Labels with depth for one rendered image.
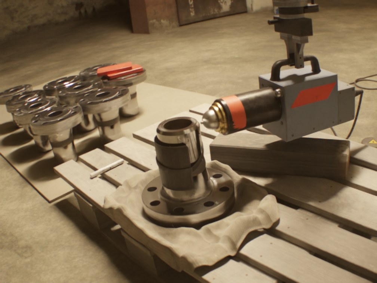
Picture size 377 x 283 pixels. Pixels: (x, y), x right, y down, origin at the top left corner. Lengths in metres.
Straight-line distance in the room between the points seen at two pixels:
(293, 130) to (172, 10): 4.61
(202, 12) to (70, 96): 4.05
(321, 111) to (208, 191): 0.41
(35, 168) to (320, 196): 1.34
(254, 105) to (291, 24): 0.25
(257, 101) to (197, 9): 4.81
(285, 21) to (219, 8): 5.02
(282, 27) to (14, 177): 1.41
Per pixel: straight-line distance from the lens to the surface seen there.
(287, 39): 1.21
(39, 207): 1.67
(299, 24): 1.13
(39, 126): 1.79
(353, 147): 1.42
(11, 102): 2.37
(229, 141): 1.33
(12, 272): 1.37
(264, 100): 1.13
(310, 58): 1.24
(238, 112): 1.09
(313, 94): 1.19
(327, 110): 1.25
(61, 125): 1.77
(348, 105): 1.31
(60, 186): 1.75
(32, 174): 1.95
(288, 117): 1.16
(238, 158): 1.31
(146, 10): 5.42
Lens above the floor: 0.78
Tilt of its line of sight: 24 degrees down
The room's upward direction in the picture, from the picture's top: 7 degrees counter-clockwise
